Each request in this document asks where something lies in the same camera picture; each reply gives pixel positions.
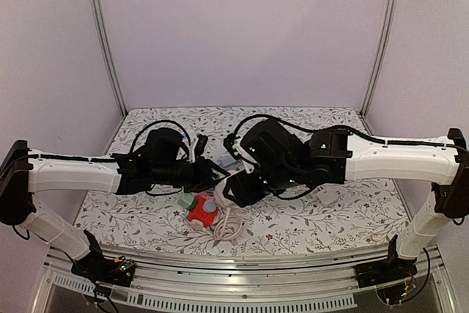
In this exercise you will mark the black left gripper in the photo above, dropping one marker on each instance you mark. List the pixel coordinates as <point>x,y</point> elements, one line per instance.
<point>204,175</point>

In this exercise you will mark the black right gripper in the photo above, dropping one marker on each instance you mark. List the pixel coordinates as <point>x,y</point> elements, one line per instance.
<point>241,191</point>

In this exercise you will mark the white cube adapter red print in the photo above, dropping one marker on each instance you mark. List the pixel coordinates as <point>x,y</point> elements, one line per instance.
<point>224,196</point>

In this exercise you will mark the red cube socket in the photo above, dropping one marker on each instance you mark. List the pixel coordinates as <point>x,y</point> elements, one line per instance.
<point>198,219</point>

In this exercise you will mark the white plug adapter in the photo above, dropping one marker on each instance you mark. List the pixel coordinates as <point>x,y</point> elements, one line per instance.
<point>327,198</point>

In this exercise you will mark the white multicolour power strip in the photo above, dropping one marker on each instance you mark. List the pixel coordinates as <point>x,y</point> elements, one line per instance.
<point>187,140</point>

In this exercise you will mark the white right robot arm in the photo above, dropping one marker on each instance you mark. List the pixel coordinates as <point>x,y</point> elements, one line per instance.
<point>441,161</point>

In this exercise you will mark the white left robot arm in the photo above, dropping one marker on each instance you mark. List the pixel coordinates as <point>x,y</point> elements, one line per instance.
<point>25,172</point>

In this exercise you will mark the grey round plug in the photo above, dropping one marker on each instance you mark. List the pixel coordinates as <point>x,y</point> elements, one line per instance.
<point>210,206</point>

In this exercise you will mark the light blue power strip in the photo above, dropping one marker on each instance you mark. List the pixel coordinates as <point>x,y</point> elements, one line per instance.
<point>226,161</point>

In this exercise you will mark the floral patterned table mat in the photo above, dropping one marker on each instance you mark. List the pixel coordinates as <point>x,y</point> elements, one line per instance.
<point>366,214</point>

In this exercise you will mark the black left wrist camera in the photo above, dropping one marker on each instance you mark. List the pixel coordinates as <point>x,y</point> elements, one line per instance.
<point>201,143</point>

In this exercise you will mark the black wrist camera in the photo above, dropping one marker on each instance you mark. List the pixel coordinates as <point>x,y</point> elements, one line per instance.
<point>201,143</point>
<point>233,147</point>

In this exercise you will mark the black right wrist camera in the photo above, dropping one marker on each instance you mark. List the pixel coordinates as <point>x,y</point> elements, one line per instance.
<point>233,147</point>

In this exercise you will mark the aluminium front rail frame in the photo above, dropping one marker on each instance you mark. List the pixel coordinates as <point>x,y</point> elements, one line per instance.
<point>167,282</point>

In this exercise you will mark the aluminium left corner post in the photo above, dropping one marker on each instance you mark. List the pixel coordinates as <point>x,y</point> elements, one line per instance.
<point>105,47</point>

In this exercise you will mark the aluminium corner post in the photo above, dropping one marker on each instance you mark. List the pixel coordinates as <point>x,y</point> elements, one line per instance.
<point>379,57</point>
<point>105,47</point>

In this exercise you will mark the aluminium right corner post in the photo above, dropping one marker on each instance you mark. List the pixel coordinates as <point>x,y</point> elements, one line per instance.
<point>379,57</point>

